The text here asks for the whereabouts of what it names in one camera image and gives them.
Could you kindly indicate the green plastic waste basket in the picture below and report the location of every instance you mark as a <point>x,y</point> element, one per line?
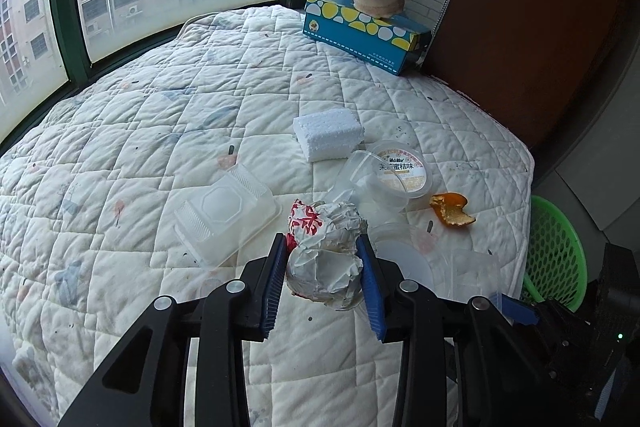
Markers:
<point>556,267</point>

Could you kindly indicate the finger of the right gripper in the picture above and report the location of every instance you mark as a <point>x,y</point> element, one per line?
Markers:
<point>515,310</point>

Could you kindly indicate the clear plastic dome cup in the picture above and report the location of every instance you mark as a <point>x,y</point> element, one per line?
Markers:
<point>368,182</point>

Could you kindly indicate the blue yellow tissue box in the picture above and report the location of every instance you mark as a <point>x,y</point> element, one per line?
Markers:
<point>386,44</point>

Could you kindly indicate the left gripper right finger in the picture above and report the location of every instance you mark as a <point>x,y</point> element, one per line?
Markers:
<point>502,366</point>

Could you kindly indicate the red white paper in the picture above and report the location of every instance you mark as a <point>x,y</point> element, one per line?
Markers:
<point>323,266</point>

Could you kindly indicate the white foam block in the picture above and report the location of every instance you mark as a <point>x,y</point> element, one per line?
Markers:
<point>332,134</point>

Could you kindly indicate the brown wooden wardrobe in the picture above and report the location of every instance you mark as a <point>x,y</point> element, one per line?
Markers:
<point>525,62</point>

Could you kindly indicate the orange peel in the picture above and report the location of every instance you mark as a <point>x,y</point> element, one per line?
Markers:
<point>449,209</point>

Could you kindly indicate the clear rectangular plastic box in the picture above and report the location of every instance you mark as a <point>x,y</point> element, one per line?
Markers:
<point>215,222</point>

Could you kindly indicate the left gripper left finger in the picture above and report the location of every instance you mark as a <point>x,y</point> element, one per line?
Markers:
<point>142,381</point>

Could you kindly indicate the white quilted mattress pad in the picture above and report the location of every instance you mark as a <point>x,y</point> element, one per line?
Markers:
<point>88,197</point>

